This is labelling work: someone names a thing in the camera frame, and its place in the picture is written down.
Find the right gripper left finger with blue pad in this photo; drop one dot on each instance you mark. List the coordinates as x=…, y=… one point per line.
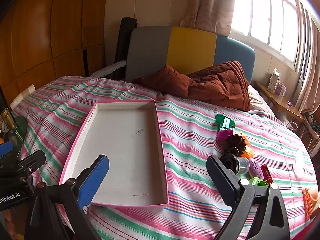
x=44, y=222

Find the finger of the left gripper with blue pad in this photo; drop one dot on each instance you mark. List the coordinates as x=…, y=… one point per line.
x=5, y=148

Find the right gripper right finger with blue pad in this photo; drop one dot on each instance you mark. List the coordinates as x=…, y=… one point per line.
x=270, y=221

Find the black grey cylinder lens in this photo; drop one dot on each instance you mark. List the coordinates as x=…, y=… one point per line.
x=238, y=165

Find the lime green white toy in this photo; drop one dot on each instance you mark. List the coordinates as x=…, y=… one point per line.
x=255, y=181

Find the purple patterned egg shell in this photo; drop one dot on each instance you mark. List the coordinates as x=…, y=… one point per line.
x=255, y=169

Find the orange plastic shell piece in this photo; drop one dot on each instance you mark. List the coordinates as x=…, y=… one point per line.
x=248, y=152

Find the brown pegged massage brush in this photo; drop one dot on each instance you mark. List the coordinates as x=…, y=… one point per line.
x=234, y=144

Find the magenta plastic funnel cup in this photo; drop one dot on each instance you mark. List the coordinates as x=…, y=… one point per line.
x=223, y=134

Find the green plastic spool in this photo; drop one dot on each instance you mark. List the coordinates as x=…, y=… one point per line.
x=224, y=122

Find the red glossy cylinder case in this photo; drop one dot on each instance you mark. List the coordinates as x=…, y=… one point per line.
x=267, y=178

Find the striped bed cover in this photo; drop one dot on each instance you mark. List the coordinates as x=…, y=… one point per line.
x=56, y=111

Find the pink shallow tray box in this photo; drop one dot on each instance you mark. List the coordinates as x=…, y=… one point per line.
x=128, y=133

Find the orange plastic rack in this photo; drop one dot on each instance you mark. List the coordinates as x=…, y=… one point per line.
x=311, y=202

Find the wooden bedside table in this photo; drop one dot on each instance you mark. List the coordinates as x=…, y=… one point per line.
x=280, y=103

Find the brown quilted blanket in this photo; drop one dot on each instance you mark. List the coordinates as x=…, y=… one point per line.
x=223, y=85

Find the purple small box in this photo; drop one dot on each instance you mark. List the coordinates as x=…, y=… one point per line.
x=280, y=89

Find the white carton box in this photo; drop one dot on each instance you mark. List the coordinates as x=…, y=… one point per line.
x=273, y=82

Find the grey yellow blue headboard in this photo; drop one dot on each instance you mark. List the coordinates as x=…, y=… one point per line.
x=184, y=49

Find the beige window curtain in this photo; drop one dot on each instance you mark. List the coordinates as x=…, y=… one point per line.
x=214, y=16

